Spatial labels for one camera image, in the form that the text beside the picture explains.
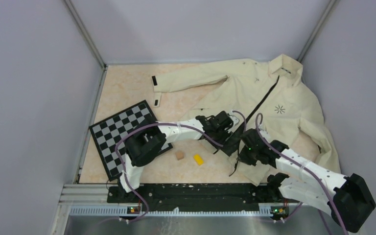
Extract cream zip-up jacket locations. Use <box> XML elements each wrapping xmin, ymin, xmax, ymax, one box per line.
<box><xmin>152</xmin><ymin>54</ymin><xmax>341</xmax><ymax>185</ymax></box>

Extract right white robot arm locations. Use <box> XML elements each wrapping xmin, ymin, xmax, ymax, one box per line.
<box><xmin>239</xmin><ymin>129</ymin><xmax>376</xmax><ymax>233</ymax></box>

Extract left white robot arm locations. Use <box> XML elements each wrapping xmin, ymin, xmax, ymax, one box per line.
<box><xmin>115</xmin><ymin>111</ymin><xmax>240</xmax><ymax>202</ymax></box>

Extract yellow rectangular block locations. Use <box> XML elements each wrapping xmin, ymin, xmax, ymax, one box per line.
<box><xmin>193</xmin><ymin>154</ymin><xmax>204</xmax><ymax>165</ymax></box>

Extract small wooden letter cube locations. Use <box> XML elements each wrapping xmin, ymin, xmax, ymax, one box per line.
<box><xmin>175</xmin><ymin>151</ymin><xmax>185</xmax><ymax>161</ymax></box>

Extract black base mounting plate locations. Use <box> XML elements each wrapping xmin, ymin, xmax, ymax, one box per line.
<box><xmin>107</xmin><ymin>183</ymin><xmax>287</xmax><ymax>212</ymax></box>

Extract black white checkerboard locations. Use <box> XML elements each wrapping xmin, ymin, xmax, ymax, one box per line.
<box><xmin>89</xmin><ymin>100</ymin><xmax>157</xmax><ymax>181</ymax></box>

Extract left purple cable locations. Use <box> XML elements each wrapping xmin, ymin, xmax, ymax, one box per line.
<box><xmin>114</xmin><ymin>110</ymin><xmax>248</xmax><ymax>224</ymax></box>

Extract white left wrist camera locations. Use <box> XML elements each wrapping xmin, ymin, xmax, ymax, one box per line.
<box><xmin>228</xmin><ymin>112</ymin><xmax>240</xmax><ymax>126</ymax></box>

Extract grey slotted cable duct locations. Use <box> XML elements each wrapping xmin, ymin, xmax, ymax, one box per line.
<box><xmin>69</xmin><ymin>206</ymin><xmax>273</xmax><ymax>217</ymax></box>

